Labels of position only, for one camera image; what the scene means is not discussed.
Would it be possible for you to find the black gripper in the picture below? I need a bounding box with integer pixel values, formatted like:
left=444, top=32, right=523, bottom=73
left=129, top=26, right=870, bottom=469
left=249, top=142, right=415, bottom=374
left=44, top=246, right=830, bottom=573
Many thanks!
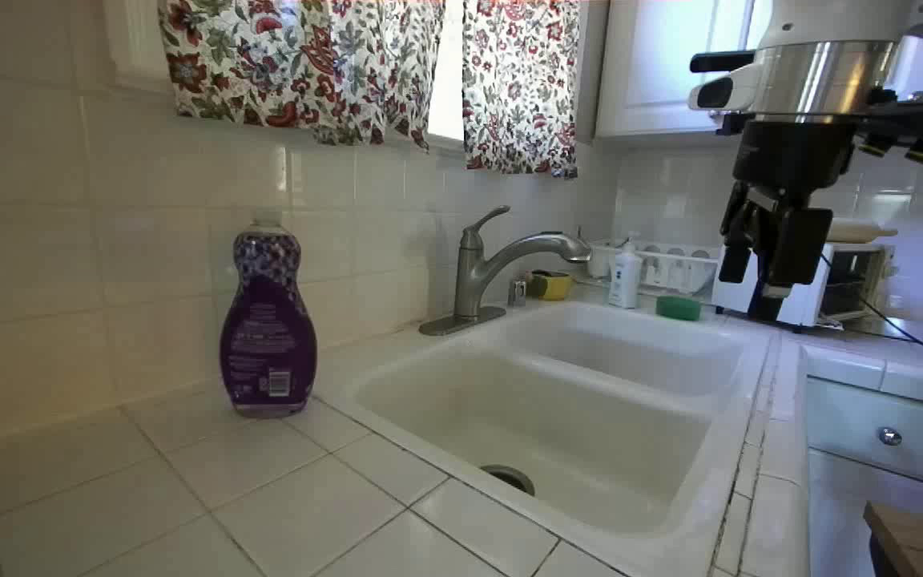
left=717, top=119, right=863, bottom=323

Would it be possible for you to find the brushed metal kitchen faucet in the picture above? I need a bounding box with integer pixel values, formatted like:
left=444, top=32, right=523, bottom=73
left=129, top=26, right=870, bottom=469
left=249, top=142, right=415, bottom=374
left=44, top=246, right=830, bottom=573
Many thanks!
left=417, top=204, right=597, bottom=341

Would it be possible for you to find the white dish rack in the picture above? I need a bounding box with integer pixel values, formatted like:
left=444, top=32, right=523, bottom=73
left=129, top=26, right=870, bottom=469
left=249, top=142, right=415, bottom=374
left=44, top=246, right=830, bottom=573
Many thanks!
left=586, top=242, right=726, bottom=302

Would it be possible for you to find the white toaster oven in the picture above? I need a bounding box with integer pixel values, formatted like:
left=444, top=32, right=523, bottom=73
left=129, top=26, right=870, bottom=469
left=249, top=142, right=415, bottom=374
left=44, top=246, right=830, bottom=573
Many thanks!
left=709, top=242, right=895, bottom=334

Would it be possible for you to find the wooden cutting board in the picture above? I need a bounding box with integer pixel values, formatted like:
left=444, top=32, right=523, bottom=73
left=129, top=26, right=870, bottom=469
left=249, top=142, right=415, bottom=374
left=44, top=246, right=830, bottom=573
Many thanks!
left=823, top=219, right=902, bottom=246

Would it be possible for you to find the green sponge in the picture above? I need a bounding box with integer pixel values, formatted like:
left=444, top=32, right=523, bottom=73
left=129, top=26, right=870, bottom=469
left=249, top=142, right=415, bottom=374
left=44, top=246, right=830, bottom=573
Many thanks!
left=653, top=293, right=705, bottom=323

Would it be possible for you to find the small white bottle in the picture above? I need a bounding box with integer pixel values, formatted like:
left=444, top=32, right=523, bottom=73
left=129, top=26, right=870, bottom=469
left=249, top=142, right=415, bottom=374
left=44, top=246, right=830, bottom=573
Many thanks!
left=607, top=237, right=648, bottom=315

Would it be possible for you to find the white drawer front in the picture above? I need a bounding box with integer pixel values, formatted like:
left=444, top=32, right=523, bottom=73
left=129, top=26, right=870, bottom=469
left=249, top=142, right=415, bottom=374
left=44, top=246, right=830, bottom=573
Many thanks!
left=802, top=373, right=923, bottom=496

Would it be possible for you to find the yellow sponge holder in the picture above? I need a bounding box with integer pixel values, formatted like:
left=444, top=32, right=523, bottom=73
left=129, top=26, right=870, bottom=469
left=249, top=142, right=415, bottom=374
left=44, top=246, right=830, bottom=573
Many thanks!
left=526, top=269, right=575, bottom=306

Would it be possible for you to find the white double basin sink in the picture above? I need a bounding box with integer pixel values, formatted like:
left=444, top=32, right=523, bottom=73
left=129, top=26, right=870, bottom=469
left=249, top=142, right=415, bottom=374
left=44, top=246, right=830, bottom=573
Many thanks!
left=316, top=299, right=777, bottom=577

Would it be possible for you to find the narrow floral curtain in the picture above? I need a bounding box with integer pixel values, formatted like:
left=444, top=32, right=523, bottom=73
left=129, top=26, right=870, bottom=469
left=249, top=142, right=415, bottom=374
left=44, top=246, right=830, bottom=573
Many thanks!
left=459, top=0, right=586, bottom=180

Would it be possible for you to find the brown wooden board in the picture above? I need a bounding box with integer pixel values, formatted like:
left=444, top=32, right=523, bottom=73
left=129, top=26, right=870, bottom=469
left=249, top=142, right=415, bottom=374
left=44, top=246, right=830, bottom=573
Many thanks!
left=863, top=499, right=923, bottom=577

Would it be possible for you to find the wide floral curtain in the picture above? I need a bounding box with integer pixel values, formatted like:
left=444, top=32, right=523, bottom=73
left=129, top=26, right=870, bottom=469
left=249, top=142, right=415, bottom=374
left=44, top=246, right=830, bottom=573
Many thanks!
left=155, top=0, right=449, bottom=151

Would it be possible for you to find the purple dish soap bottle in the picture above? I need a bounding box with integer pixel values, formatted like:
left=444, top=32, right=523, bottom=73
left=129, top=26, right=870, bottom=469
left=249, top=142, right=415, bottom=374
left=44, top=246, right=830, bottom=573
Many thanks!
left=217, top=209, right=322, bottom=420

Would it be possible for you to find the thin black cable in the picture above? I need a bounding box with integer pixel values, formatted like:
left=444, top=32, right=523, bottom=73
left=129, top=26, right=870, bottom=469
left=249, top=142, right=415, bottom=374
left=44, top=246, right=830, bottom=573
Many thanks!
left=819, top=253, right=923, bottom=378

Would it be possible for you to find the black camera on stand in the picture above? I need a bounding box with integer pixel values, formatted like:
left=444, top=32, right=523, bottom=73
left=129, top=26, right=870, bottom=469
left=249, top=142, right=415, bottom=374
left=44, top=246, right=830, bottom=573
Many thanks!
left=685, top=48, right=761, bottom=78

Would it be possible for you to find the white wall cabinet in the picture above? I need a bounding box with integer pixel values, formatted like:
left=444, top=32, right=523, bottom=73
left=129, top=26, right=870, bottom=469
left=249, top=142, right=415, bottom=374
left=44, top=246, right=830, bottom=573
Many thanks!
left=593, top=0, right=777, bottom=144

